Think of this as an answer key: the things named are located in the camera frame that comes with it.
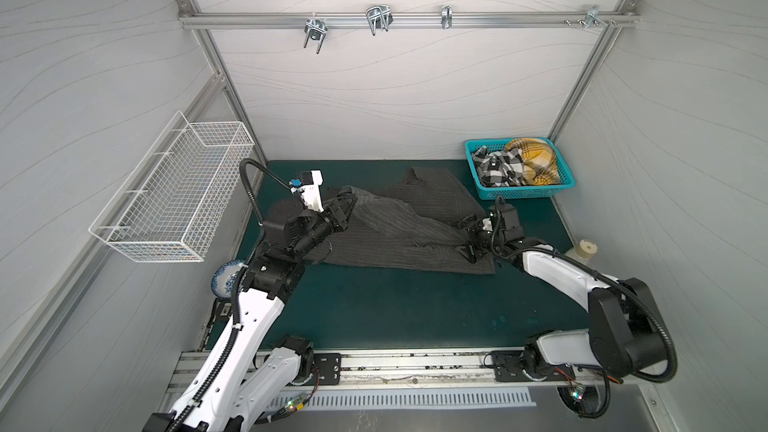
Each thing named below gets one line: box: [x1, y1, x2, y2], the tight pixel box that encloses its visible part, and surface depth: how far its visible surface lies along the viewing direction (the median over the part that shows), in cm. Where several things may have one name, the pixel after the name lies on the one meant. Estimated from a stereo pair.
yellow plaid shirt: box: [504, 137, 561, 185], surface depth 109 cm
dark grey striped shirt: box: [303, 167, 493, 275], surface depth 94 cm
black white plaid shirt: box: [472, 145, 525, 187], surface depth 109 cm
